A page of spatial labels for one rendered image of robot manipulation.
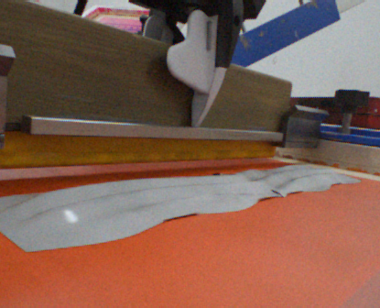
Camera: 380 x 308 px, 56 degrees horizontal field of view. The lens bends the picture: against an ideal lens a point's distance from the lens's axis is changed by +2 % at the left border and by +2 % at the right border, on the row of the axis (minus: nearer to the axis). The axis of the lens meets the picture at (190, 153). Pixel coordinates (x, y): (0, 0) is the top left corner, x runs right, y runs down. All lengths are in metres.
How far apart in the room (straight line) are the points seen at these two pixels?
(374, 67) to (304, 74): 0.41
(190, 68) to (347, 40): 2.18
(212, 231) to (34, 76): 0.14
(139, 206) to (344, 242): 0.10
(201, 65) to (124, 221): 0.17
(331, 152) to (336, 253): 0.35
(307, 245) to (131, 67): 0.17
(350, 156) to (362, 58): 1.89
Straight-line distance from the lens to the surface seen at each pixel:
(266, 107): 0.42
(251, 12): 0.39
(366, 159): 0.50
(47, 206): 0.17
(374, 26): 2.41
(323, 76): 2.44
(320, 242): 0.18
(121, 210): 0.17
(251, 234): 0.17
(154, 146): 0.30
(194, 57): 0.29
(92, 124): 0.23
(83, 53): 0.24
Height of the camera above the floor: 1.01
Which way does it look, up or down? 7 degrees down
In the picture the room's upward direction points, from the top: 7 degrees clockwise
